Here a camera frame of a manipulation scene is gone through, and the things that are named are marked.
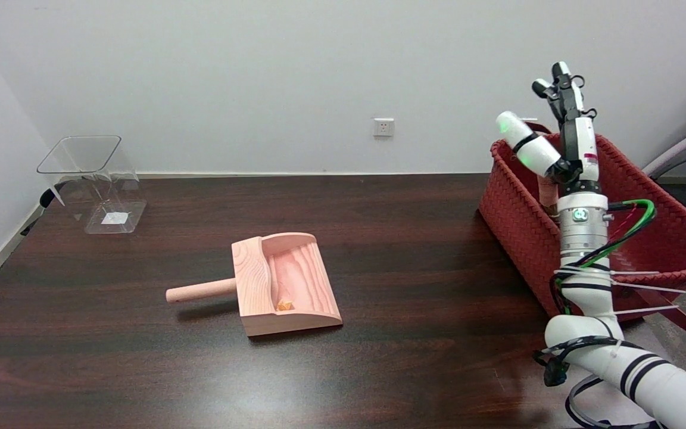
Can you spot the light grey curved pipe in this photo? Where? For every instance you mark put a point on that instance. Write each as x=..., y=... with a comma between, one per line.
x=685, y=143

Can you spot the brown woven storage basket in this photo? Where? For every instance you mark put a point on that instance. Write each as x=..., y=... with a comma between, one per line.
x=515, y=220

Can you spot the white zip tie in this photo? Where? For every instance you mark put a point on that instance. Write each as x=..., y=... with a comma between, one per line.
x=646, y=310
x=652, y=289

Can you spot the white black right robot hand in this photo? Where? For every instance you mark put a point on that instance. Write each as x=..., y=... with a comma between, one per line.
x=581, y=155

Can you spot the clear plastic container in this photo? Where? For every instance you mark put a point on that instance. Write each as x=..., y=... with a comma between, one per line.
x=96, y=179

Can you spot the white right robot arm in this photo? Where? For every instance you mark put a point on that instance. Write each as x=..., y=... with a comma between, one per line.
x=581, y=238

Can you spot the small yellow crumb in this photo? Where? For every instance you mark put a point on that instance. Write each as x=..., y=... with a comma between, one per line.
x=284, y=305

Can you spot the wooden dustpan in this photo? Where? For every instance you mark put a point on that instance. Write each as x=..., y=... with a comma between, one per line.
x=295, y=280

